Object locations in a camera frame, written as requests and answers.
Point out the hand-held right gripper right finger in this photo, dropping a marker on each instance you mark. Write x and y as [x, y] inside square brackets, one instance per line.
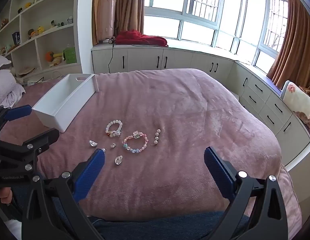
[217, 172]

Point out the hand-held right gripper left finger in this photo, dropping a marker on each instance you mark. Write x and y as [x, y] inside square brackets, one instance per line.
[91, 175]

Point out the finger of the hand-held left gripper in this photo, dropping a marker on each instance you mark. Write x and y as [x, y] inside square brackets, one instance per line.
[18, 112]
[42, 137]

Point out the clear crystal heart pendant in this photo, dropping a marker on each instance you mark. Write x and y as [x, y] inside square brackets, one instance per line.
[118, 160]

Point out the white rectangular storage box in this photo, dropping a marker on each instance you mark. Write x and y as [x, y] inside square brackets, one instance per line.
[57, 110]

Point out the person's left hand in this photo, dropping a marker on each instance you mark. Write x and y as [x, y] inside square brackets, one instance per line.
[3, 195]

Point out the light pink pillow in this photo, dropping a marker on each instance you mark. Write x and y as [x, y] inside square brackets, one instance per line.
[4, 87]

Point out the white power strip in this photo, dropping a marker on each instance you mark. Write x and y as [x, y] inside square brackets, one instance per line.
[32, 82]

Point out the white pillow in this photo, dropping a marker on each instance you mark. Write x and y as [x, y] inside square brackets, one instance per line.
[1, 62]

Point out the orange plush toy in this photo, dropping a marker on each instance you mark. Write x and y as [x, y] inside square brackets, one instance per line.
[49, 56]

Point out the yellow banana plush toy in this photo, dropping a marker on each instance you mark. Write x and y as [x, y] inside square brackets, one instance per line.
[58, 55]

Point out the dark blue box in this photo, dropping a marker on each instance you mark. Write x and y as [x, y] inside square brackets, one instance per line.
[16, 38]

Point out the person's legs in jeans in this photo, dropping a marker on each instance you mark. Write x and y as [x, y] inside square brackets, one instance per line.
[145, 227]

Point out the green box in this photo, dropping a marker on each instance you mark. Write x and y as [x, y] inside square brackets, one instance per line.
[69, 55]

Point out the white bookshelf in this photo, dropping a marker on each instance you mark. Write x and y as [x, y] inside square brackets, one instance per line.
[57, 28]

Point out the cream plush cushion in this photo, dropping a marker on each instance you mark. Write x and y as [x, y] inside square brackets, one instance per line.
[298, 100]

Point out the white window seat cabinet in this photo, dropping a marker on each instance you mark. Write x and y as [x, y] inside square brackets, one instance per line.
[145, 58]

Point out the red blanket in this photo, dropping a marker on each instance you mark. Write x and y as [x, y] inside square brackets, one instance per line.
[140, 38]

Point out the brown curtain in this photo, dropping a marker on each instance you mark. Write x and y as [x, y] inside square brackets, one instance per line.
[297, 42]
[130, 5]

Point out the bay window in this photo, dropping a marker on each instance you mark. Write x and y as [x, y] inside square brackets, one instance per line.
[185, 15]

